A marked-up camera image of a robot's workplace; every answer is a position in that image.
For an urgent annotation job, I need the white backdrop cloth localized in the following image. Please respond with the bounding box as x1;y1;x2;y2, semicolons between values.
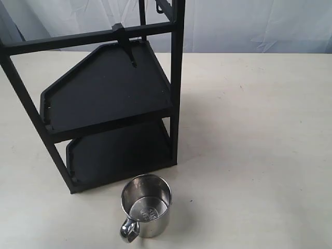
1;1;331;53

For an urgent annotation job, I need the stainless steel mug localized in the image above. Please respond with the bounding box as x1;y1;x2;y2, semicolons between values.
120;174;172;243

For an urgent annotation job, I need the black metal shelf rack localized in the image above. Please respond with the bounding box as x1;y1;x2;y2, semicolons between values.
1;1;185;193

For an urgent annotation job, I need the black metal hook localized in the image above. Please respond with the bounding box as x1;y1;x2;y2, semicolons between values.
156;0;172;14

